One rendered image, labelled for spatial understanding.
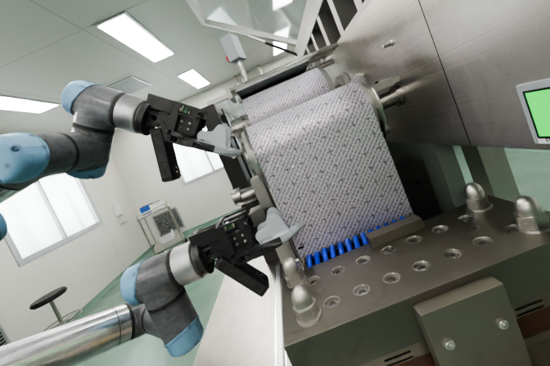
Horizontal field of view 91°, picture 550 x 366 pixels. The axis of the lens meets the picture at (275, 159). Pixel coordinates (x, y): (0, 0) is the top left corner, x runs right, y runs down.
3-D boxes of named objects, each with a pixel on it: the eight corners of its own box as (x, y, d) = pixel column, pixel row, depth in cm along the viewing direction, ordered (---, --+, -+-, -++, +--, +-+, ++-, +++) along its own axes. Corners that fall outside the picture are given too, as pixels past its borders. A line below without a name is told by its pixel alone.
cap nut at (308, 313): (295, 312, 38) (283, 285, 38) (319, 303, 38) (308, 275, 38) (298, 331, 35) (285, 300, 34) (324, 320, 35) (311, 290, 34)
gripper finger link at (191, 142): (213, 146, 51) (169, 132, 52) (210, 153, 52) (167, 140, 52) (219, 145, 56) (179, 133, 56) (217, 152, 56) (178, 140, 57)
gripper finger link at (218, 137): (244, 131, 52) (200, 117, 53) (236, 160, 53) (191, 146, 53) (247, 132, 55) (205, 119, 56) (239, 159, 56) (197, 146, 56)
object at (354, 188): (303, 264, 53) (266, 178, 52) (414, 218, 52) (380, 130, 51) (303, 264, 53) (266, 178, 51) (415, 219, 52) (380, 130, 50)
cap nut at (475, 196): (461, 209, 47) (453, 185, 46) (481, 201, 47) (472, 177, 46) (477, 214, 43) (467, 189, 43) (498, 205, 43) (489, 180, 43)
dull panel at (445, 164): (313, 158, 277) (304, 137, 275) (317, 157, 277) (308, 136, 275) (472, 252, 54) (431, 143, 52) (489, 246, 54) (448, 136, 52)
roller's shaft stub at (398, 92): (368, 118, 59) (361, 99, 58) (398, 106, 58) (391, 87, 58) (376, 117, 54) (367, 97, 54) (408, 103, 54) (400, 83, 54)
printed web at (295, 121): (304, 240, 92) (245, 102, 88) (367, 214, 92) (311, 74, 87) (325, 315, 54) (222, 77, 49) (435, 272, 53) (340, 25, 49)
